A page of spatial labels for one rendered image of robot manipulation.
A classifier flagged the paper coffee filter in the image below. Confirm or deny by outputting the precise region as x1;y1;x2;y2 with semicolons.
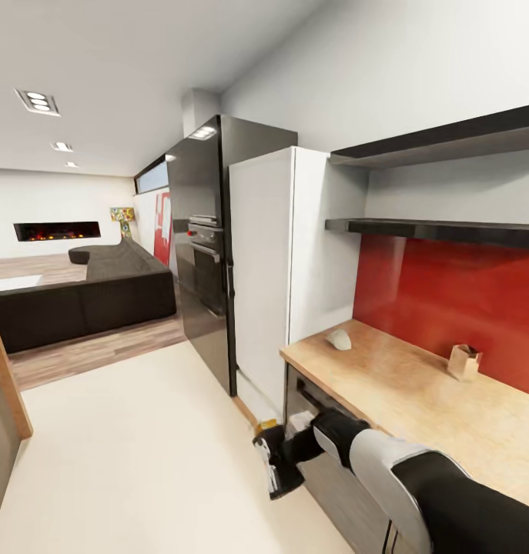
325;329;351;350

